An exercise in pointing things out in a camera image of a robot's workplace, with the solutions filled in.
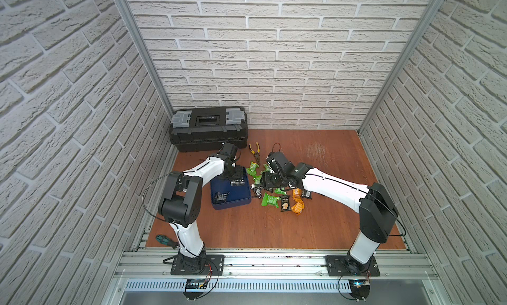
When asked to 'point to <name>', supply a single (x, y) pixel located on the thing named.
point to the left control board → (195, 284)
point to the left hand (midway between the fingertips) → (238, 172)
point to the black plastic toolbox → (206, 128)
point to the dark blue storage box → (224, 195)
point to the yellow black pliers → (256, 154)
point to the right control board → (359, 288)
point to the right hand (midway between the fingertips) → (266, 180)
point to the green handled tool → (167, 241)
